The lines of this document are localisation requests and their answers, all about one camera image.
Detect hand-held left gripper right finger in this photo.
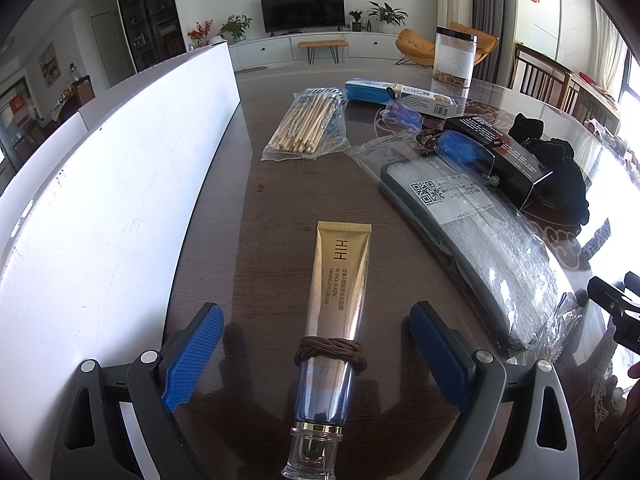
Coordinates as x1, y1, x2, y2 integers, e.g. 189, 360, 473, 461
409, 301, 581, 480

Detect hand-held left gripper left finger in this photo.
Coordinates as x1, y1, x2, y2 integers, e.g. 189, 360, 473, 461
63, 301, 226, 480

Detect gold cream tube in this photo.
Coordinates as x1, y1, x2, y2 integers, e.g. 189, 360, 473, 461
281, 220, 373, 480

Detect black box with white print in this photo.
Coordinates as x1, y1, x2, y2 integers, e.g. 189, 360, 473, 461
444, 114, 555, 211

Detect long white cardboard box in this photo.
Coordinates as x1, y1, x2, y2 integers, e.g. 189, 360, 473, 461
0, 40, 240, 480

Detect black velvet scrunchie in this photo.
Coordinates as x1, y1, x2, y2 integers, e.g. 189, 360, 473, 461
525, 137, 592, 228
509, 112, 547, 145

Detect bagged grey phone case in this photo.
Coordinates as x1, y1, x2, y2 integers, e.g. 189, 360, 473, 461
350, 140, 586, 361

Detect glass-covered patterned wooden desk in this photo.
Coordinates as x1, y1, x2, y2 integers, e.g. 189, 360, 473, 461
117, 62, 640, 480

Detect wooden slatted chair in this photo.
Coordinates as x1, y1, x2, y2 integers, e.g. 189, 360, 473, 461
509, 42, 573, 111
562, 75, 623, 133

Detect rimless blue-tinted glasses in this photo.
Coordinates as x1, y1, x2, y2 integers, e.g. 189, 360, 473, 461
382, 97, 503, 188

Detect bagged wooden cotton swabs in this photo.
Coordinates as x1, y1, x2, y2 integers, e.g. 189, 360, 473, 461
261, 87, 351, 162

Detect blue and white toothpaste box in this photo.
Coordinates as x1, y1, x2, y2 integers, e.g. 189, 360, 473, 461
345, 78, 458, 118

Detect clear jar with black lid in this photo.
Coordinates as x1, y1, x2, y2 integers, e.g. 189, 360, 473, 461
433, 26, 476, 90

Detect dining table with chairs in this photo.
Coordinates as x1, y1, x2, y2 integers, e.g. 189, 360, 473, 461
50, 74, 96, 123

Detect grey curtain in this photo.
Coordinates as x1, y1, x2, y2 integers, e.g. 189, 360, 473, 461
470, 0, 518, 86

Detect orange lounge chair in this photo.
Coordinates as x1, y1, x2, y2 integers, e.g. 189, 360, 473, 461
395, 21, 500, 71

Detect white television cabinet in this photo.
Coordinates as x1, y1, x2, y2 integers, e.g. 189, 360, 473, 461
220, 32, 416, 71

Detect red flower plant in vase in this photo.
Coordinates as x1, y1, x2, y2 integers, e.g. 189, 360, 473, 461
187, 21, 213, 48

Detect framed landscape painting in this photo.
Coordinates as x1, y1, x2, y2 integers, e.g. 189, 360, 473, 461
39, 42, 62, 88

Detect wooden bench with metal legs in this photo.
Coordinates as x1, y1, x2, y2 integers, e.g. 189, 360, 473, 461
298, 40, 349, 65

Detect bushy green potted plant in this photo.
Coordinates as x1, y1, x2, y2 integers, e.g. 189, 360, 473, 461
218, 14, 252, 42

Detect large plant in white pot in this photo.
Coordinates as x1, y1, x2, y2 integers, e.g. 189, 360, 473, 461
367, 1, 408, 33

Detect dark glass display cabinet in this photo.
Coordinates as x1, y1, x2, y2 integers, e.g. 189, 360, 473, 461
113, 0, 188, 73

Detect black flat television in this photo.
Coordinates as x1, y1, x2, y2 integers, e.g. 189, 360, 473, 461
260, 0, 347, 36

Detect brown braided hair tie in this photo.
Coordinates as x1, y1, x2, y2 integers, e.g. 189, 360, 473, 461
292, 337, 366, 375

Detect thin brown hair tie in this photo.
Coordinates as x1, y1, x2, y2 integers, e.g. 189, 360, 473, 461
417, 129, 447, 155

